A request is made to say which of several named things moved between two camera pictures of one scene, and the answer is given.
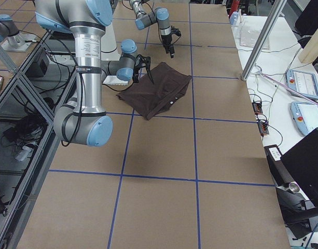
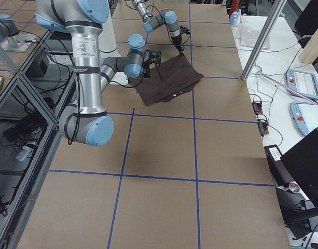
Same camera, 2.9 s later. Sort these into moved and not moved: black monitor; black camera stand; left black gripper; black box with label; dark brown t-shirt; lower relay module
Moved: left black gripper; dark brown t-shirt
Not moved: black monitor; black box with label; black camera stand; lower relay module
